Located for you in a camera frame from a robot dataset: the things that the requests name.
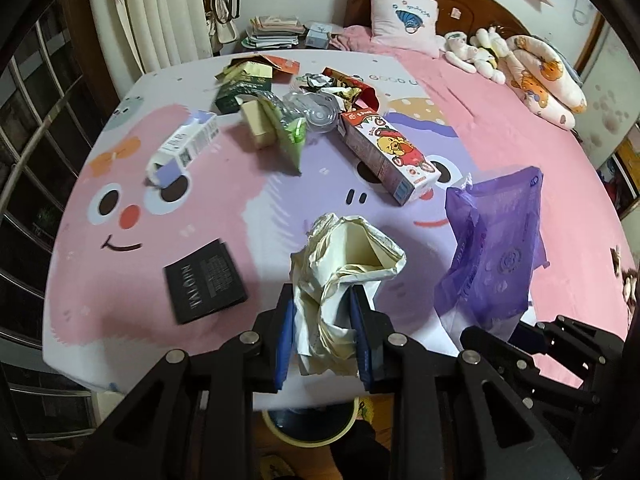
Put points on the green snack bag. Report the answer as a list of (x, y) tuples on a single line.
[(290, 137)]

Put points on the white lavender carton box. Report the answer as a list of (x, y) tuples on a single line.
[(185, 145)]

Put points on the cartoon face printed bedsheet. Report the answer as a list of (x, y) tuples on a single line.
[(235, 210)]

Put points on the rolled bear print quilt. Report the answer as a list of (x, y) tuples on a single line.
[(545, 80)]

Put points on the light blue box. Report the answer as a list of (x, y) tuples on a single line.
[(317, 36)]

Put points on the yellow slipper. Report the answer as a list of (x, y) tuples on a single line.
[(275, 466), (372, 410)]

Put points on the silver foil wrapper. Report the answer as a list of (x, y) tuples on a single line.
[(312, 81)]

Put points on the yellow rimmed trash bin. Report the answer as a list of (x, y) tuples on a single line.
[(300, 425)]

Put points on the orange red packet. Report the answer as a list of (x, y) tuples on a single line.
[(280, 64)]

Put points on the stack of books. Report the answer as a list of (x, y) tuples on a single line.
[(272, 30)]

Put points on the pink white printed pillow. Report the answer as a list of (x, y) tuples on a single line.
[(402, 15)]

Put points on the black printed booklet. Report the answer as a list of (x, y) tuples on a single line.
[(205, 280)]

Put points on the white plush toy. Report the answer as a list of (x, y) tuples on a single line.
[(460, 49), (489, 55)]

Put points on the red foil wrapper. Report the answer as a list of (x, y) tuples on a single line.
[(357, 87)]

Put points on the cartoon bear carton box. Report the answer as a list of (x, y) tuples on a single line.
[(390, 155)]

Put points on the white curtain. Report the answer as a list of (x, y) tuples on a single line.
[(150, 5)]

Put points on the cream paper bag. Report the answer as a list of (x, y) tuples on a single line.
[(350, 245)]

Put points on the dark green box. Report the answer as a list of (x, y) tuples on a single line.
[(239, 92)]

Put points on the pink blanket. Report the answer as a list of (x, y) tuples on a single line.
[(525, 135)]

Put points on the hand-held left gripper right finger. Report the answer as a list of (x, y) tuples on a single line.
[(362, 342)]

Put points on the brown wooden headboard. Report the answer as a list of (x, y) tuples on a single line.
[(480, 2)]

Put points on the white handbag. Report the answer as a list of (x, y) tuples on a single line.
[(225, 30)]

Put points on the metal window grille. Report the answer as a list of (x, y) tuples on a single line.
[(35, 110)]

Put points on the purple plastic bag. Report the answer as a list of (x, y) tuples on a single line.
[(495, 240)]

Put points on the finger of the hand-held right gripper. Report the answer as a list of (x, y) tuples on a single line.
[(585, 340), (505, 355)]

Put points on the person's dark trouser leg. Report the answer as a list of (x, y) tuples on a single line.
[(360, 452)]

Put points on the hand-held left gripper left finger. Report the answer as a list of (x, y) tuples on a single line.
[(284, 332)]

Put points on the tan cardboard box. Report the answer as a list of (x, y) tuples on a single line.
[(256, 122)]

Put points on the white spotted wardrobe door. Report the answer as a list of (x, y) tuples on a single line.
[(610, 90)]

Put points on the clear plastic bottle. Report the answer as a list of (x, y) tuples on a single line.
[(315, 112)]

